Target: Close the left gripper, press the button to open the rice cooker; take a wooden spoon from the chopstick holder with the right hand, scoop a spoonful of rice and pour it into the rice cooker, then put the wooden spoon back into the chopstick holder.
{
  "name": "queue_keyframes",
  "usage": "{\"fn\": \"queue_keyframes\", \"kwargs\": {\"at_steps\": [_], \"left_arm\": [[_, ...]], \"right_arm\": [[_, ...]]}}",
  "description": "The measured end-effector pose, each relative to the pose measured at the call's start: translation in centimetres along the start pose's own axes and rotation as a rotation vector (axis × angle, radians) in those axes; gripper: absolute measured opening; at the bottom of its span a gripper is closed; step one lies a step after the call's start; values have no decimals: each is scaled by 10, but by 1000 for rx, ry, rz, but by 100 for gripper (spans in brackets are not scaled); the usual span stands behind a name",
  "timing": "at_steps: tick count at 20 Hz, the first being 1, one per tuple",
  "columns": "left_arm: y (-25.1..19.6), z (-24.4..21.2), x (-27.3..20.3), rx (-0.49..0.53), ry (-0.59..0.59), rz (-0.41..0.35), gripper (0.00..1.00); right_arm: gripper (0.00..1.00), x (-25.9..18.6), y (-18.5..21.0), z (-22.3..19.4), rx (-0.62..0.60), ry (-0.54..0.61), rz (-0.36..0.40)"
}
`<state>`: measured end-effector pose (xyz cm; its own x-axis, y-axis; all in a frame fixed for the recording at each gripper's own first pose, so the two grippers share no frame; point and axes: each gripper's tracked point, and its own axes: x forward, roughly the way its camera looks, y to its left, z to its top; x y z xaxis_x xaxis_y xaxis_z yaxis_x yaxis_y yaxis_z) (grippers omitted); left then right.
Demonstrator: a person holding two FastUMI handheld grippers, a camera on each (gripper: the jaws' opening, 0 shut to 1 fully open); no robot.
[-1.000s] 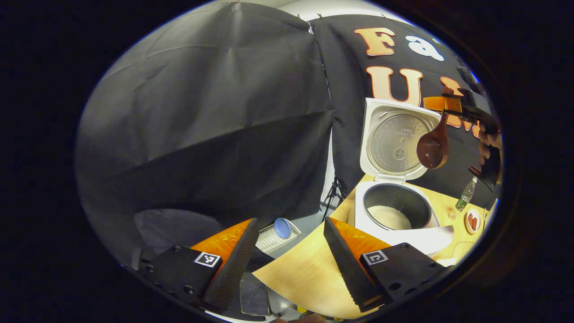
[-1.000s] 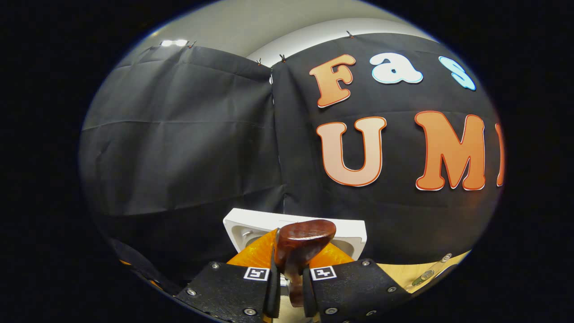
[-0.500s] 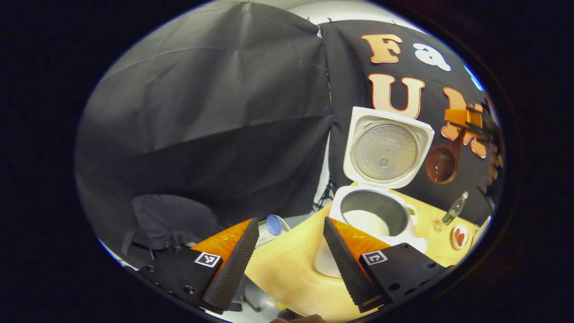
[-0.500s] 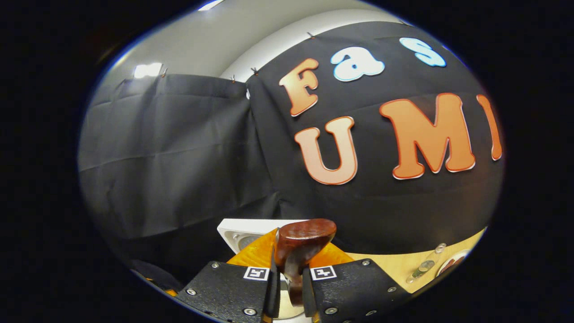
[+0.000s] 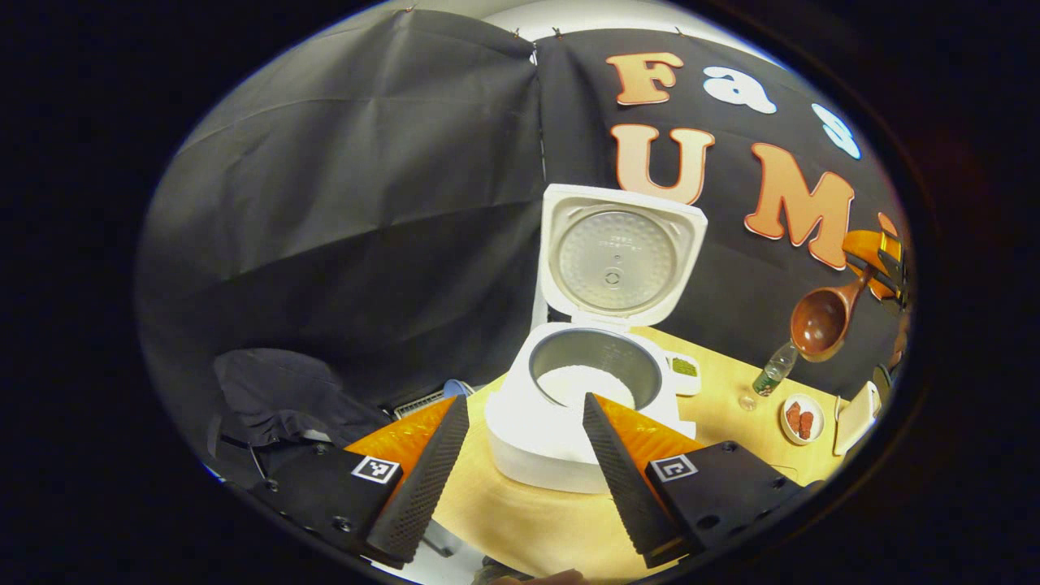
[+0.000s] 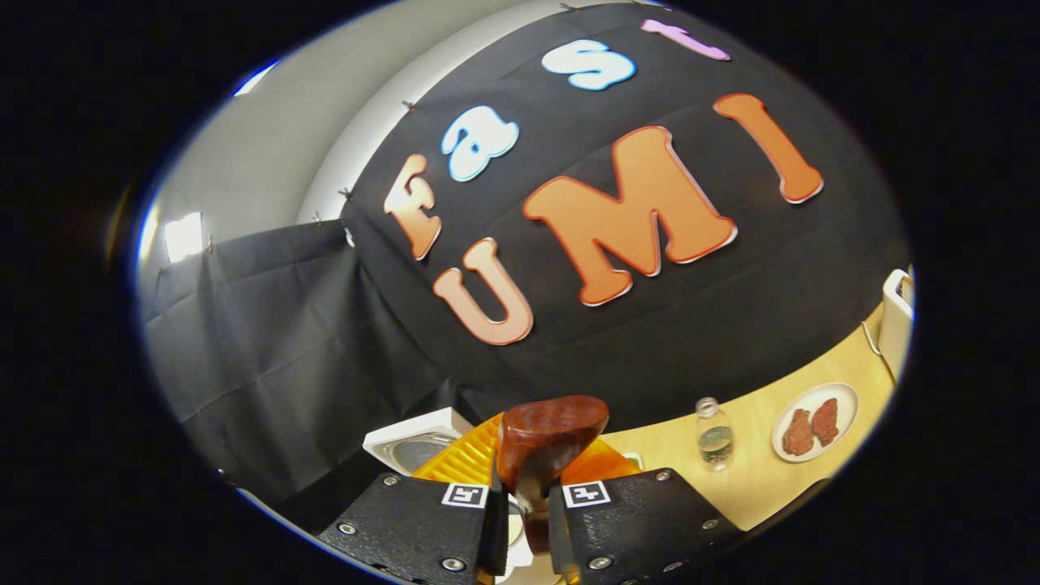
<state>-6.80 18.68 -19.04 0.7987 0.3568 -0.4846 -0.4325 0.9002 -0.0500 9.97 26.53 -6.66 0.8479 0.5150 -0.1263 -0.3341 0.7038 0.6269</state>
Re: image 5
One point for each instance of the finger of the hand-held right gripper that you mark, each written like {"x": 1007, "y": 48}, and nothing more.
{"x": 869, "y": 252}

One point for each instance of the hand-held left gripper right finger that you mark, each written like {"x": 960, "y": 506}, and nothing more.
{"x": 621, "y": 479}

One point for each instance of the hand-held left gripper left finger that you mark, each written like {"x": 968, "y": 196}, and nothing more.
{"x": 431, "y": 479}

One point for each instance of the brown wooden spoon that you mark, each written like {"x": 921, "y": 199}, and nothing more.
{"x": 821, "y": 321}

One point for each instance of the white rice cooker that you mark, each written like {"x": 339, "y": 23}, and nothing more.
{"x": 536, "y": 439}

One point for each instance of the grey ribbed panel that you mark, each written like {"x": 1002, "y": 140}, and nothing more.
{"x": 418, "y": 404}

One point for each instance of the small blue round object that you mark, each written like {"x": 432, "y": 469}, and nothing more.
{"x": 457, "y": 388}

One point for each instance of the white divided grain dish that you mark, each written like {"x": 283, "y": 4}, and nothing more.
{"x": 684, "y": 370}

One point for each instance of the clear plastic water bottle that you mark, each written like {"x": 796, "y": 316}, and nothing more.
{"x": 772, "y": 375}

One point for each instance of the white toaster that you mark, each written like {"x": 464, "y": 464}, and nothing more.
{"x": 855, "y": 422}

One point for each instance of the white round plate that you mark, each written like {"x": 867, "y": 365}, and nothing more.
{"x": 790, "y": 439}

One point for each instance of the red meat piece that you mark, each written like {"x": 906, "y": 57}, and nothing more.
{"x": 793, "y": 416}
{"x": 807, "y": 424}

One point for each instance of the black backdrop cloth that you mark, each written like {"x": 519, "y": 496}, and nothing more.
{"x": 366, "y": 203}

